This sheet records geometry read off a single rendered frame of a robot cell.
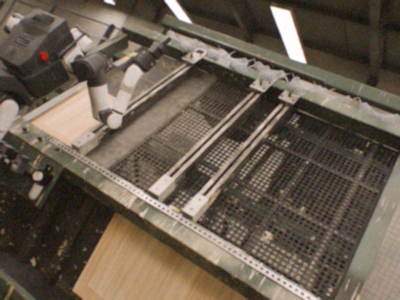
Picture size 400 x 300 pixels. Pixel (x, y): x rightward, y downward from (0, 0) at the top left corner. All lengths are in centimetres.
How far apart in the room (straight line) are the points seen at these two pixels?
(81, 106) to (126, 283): 108
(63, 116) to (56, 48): 63
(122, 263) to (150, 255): 16
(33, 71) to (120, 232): 91
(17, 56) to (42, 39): 13
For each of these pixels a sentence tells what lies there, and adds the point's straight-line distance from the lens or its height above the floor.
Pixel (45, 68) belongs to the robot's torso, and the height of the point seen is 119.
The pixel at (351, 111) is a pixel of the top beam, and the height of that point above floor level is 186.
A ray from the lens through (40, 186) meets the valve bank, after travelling 204.
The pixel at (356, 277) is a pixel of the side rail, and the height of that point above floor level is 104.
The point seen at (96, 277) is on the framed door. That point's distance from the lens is 216.
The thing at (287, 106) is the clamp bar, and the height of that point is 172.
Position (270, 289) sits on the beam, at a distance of 161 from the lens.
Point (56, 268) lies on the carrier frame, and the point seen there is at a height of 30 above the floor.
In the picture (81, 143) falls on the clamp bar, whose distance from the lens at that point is 210.
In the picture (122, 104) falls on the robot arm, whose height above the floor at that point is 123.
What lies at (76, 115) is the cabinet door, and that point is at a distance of 238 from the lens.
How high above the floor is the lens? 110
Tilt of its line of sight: 4 degrees up
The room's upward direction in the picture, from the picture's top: 29 degrees clockwise
